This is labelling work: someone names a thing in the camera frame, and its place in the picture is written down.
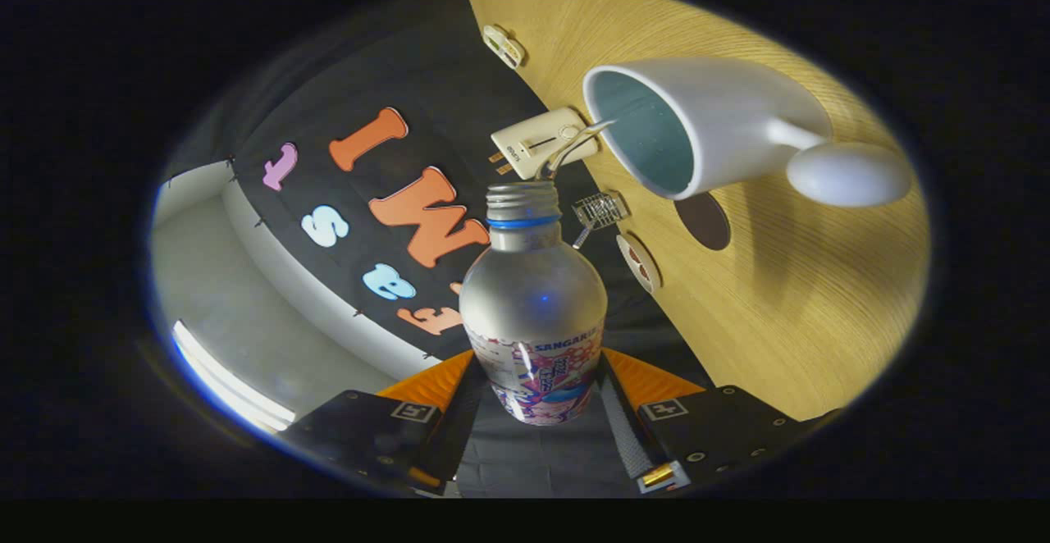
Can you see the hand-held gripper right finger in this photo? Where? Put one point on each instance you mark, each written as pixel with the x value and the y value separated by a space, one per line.
pixel 627 432

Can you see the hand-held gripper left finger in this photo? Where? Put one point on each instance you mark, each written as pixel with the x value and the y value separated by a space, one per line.
pixel 451 436

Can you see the silver bottle with printed label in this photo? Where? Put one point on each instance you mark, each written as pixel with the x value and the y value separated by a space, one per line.
pixel 533 305

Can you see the dark brown round coaster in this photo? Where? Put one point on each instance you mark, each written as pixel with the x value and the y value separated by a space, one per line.
pixel 705 221

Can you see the white cup with blue inside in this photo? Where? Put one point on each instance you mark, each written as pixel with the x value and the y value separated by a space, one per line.
pixel 738 116

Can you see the brown cookie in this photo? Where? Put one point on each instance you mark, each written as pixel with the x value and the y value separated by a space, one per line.
pixel 645 275
pixel 635 254

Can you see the white plate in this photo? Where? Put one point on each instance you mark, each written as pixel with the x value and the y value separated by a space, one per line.
pixel 648 268

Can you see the wooden table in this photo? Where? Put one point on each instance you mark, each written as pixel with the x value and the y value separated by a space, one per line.
pixel 804 305

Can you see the wide ceiling light panel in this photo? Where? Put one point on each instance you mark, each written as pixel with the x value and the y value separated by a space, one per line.
pixel 230 387

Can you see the white toaster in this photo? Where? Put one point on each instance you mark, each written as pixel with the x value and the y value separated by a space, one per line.
pixel 533 137

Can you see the black backdrop cloth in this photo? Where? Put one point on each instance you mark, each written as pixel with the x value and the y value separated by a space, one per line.
pixel 459 100

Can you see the white divided condiment dish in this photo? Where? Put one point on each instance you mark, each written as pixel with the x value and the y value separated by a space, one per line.
pixel 503 46

